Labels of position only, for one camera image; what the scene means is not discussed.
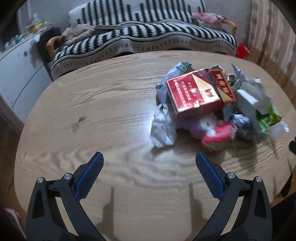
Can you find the blue white candy wrapper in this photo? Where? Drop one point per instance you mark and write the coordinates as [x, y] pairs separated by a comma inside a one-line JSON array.
[[243, 126]]

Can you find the small red cigarette pack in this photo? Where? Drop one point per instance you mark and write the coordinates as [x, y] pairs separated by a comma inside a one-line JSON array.
[[222, 86]]

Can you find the beige plush toy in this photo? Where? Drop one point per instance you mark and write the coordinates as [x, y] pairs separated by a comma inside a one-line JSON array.
[[76, 34]]

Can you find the white cabinet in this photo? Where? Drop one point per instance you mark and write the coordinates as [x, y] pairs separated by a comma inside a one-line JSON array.
[[23, 77]]

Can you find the white green medicine box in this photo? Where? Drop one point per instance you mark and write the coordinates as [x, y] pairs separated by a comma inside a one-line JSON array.
[[254, 103]]

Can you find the pink white snack wrapper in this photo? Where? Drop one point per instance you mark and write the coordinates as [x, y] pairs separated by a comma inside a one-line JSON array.
[[213, 133]]

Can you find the yellow item on cabinet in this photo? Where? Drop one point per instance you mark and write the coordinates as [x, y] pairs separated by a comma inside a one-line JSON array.
[[34, 28]]

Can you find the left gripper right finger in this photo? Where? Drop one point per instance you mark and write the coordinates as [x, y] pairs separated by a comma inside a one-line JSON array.
[[254, 220]]

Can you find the pink patterned cushion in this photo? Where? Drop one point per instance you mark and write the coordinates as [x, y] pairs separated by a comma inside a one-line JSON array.
[[209, 20]]

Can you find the black white striped sofa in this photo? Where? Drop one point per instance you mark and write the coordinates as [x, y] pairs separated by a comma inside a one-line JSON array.
[[137, 27]]

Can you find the large red cigarette box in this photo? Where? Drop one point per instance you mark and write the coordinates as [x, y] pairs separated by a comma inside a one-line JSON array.
[[193, 94]]

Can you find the red bag on floor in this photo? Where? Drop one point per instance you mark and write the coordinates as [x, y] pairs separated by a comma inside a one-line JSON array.
[[242, 51]]

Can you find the green snack bag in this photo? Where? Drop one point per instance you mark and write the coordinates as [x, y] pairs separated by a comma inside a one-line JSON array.
[[265, 121]]

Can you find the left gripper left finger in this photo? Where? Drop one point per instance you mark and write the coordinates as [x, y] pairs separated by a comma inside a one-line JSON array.
[[44, 220]]

